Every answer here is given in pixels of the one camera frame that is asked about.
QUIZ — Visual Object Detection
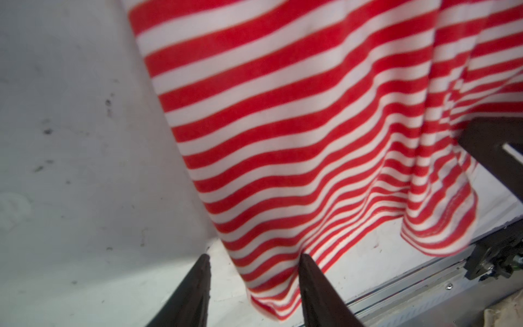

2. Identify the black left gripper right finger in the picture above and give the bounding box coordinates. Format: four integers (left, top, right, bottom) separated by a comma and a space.
298, 253, 364, 327

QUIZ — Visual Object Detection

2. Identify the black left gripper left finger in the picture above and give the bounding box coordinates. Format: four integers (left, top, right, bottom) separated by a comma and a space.
147, 253, 211, 327

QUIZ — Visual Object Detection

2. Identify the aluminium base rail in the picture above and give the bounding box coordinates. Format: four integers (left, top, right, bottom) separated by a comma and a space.
344, 239, 507, 326

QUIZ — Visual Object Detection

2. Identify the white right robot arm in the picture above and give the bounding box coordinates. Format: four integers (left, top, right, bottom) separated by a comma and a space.
459, 117, 522, 281

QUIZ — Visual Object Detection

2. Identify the red white striped tank top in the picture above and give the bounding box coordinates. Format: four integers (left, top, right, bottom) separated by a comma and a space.
123, 1, 522, 321

